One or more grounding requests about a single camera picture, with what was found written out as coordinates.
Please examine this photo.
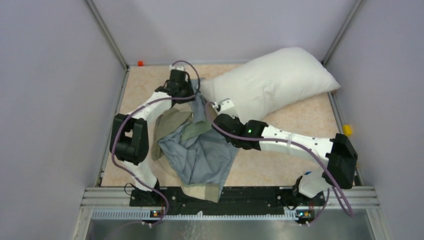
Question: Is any grey-blue and beige pillowcase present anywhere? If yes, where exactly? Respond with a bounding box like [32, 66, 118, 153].
[151, 93, 239, 203]

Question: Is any white pillow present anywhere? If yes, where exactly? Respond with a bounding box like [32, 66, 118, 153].
[200, 47, 341, 123]

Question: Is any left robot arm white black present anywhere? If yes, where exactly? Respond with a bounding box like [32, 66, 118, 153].
[109, 68, 197, 207]

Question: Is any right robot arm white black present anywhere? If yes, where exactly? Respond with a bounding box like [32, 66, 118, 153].
[212, 114, 358, 206]

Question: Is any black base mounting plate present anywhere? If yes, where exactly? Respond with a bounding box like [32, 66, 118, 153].
[129, 186, 325, 216]

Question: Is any small yellow block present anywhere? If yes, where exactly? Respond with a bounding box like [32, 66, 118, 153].
[342, 124, 353, 137]

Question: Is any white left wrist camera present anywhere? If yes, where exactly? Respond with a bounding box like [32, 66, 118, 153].
[169, 65, 186, 72]

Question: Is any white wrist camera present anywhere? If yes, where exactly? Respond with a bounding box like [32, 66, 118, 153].
[169, 65, 186, 72]
[213, 98, 238, 119]

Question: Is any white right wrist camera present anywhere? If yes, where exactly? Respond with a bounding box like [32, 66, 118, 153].
[213, 98, 238, 119]

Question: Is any aluminium frame rail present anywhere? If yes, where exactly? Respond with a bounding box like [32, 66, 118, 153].
[80, 186, 380, 222]

